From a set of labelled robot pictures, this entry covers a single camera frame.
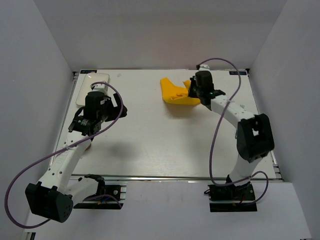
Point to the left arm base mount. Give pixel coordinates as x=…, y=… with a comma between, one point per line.
x=107, y=196

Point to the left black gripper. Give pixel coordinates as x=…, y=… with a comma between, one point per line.
x=116, y=110

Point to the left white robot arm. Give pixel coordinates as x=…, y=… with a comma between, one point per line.
x=52, y=197

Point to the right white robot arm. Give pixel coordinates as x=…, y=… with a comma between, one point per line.
x=254, y=134

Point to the yellow printed cloth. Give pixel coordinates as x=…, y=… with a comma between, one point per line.
x=177, y=95

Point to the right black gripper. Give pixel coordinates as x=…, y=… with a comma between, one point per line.
x=191, y=92

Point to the right blue corner label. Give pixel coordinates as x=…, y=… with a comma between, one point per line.
x=235, y=73

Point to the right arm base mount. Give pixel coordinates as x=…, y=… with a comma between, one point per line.
x=230, y=199

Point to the white rectangular plate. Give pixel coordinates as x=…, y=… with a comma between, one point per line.
x=90, y=83

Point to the blue corner label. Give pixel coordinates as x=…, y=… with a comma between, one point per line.
x=235, y=73
x=88, y=71

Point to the left blue corner label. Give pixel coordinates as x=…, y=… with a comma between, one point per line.
x=88, y=71

